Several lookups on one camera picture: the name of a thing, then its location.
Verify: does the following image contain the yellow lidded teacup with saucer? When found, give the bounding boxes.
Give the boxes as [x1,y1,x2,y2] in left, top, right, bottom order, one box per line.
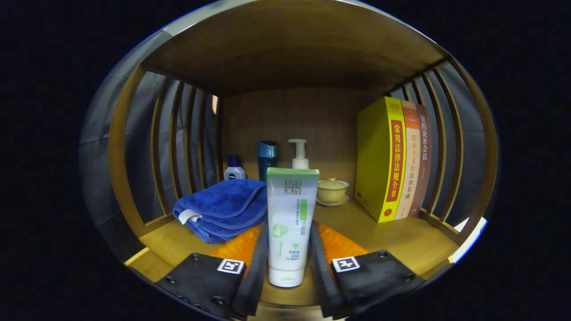
[317,178,350,207]

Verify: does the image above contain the white drawer cabinet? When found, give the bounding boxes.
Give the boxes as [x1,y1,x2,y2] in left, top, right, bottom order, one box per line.
[448,217,488,263]

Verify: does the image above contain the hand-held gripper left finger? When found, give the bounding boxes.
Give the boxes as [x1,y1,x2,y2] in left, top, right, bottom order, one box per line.
[156,222,270,318]

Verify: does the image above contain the wooden cabinet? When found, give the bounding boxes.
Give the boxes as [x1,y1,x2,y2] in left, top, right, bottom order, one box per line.
[108,0,499,268]

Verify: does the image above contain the teal bottle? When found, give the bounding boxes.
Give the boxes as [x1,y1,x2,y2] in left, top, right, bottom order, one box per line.
[257,140,278,182]

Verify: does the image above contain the brown spine book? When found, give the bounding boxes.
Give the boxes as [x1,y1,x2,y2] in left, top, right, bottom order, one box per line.
[408,104,432,218]

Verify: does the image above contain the wooden drawer with black knob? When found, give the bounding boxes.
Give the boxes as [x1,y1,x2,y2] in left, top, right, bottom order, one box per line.
[124,247,179,284]

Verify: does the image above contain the white pump bottle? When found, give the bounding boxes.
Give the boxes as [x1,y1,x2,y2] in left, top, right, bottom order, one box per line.
[288,139,310,170]

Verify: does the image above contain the thick yellow book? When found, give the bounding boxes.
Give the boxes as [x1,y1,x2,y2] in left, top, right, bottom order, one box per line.
[355,97,407,223]

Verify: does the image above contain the white and green tube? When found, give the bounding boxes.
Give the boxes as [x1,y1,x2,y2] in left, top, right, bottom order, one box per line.
[266,167,320,288]

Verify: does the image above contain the orange spine book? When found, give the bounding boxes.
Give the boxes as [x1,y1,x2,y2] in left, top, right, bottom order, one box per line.
[393,100,420,221]

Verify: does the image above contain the blue folded towel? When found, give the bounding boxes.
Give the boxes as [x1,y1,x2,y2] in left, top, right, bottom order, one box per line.
[173,179,268,244]

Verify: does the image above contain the wooden countertop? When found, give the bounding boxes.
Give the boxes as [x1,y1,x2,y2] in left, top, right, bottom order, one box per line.
[125,198,460,308]

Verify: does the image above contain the small white bottle blue cap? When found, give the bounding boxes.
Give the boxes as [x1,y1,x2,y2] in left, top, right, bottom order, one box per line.
[224,155,246,181]

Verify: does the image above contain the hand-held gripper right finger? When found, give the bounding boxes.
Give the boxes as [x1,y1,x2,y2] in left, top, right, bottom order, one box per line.
[309,220,426,319]

